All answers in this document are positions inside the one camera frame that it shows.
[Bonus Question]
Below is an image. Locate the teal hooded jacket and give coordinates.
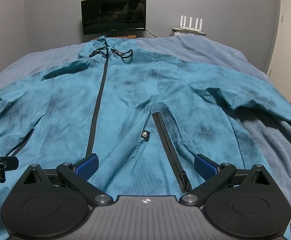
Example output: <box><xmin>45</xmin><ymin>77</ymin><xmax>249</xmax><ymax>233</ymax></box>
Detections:
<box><xmin>0</xmin><ymin>36</ymin><xmax>291</xmax><ymax>240</ymax></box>

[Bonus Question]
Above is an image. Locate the blue fleece bed blanket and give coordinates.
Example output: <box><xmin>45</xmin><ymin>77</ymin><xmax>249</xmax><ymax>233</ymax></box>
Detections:
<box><xmin>0</xmin><ymin>35</ymin><xmax>291</xmax><ymax>240</ymax></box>

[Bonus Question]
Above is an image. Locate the white side shelf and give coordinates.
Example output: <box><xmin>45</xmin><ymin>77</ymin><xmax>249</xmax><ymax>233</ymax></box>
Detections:
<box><xmin>170</xmin><ymin>28</ymin><xmax>207</xmax><ymax>37</ymax></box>

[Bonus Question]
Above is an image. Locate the white wifi router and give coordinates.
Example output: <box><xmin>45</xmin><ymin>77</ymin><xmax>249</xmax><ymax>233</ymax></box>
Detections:
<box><xmin>180</xmin><ymin>15</ymin><xmax>206</xmax><ymax>35</ymax></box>

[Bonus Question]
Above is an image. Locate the black monitor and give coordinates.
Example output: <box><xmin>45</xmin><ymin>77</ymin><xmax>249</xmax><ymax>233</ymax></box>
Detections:
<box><xmin>81</xmin><ymin>0</ymin><xmax>146</xmax><ymax>35</ymax></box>

